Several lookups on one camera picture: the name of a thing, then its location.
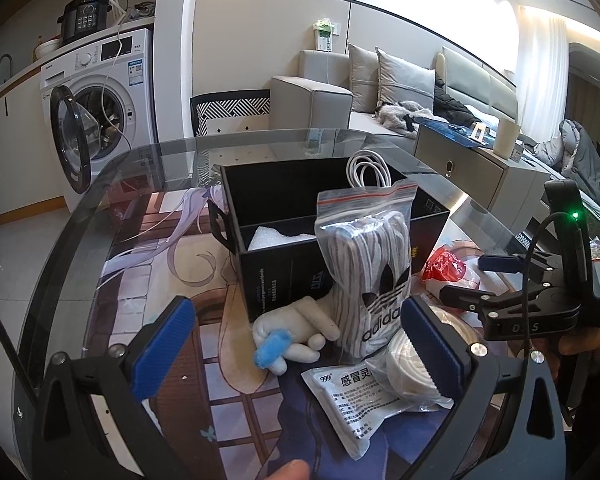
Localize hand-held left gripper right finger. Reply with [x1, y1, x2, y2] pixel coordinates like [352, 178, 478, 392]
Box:
[400, 294, 568, 480]

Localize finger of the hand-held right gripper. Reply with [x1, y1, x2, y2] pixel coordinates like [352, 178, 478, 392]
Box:
[479, 254, 548, 273]
[439, 284, 531, 322]

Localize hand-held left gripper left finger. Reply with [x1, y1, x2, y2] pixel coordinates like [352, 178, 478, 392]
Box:
[32, 295, 201, 480]

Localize bagged white cord coil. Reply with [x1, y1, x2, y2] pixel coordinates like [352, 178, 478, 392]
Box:
[365, 305, 476, 411]

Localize white medicine packet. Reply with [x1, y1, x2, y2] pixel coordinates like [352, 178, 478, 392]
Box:
[300, 357, 407, 461]

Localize zip bag of grey socks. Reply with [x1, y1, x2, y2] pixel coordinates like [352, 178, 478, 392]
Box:
[315, 182, 418, 366]

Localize white plush toy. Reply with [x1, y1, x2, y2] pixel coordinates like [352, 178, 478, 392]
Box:
[251, 296, 342, 376]

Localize black cardboard box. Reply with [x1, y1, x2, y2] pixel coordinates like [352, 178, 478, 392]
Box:
[209, 157, 451, 323]

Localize person's right hand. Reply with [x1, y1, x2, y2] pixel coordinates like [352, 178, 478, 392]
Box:
[555, 329, 600, 376]

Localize person's left hand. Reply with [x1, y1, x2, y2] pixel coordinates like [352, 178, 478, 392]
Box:
[257, 459, 312, 480]

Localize red plastic bag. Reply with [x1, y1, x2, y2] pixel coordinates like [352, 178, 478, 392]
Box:
[422, 247, 473, 282]

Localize printed table mat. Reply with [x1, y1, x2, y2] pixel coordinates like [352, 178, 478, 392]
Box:
[100, 187, 531, 480]

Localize beige drawer cabinet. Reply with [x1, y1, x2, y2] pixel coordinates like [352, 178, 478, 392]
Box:
[412, 120, 548, 226]

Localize beige paper cup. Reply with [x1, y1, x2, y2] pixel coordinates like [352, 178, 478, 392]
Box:
[495, 117, 522, 158]

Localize grey padded clothes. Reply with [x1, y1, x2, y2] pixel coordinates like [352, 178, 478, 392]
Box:
[535, 119, 600, 198]

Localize blue tray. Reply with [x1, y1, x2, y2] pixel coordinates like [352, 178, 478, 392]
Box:
[414, 115, 501, 149]

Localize white foam padding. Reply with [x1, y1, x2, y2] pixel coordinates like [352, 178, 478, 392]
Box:
[248, 225, 318, 252]

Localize black jacket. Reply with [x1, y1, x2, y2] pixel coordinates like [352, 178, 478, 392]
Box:
[432, 72, 483, 127]

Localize grey furry cloth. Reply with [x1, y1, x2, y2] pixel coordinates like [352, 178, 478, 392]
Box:
[375, 100, 433, 136]

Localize white curtain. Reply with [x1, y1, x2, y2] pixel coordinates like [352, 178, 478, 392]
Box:
[517, 5, 571, 136]

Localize wide grey pillow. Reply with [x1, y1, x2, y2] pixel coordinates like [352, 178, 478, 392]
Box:
[375, 47, 437, 111]

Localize narrow grey pillow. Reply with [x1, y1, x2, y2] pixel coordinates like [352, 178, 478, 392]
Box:
[347, 42, 382, 116]

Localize patterned back chair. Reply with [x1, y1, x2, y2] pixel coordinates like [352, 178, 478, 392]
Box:
[190, 89, 272, 138]

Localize beige sofa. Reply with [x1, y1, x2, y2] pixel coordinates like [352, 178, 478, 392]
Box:
[270, 45, 521, 137]

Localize white washing machine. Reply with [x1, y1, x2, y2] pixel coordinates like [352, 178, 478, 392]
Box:
[40, 27, 160, 211]

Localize white lower kitchen cabinet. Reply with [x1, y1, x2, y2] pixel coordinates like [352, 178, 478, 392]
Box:
[0, 67, 45, 161]

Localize white bowl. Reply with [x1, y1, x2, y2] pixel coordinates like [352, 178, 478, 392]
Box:
[34, 37, 62, 60]

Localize black pressure cooker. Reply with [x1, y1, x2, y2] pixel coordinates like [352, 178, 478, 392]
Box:
[57, 0, 113, 46]

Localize white coiled cable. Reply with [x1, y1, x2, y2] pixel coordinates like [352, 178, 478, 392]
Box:
[346, 152, 393, 189]

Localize green and white wall packet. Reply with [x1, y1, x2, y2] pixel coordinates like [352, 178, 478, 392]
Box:
[311, 17, 342, 54]

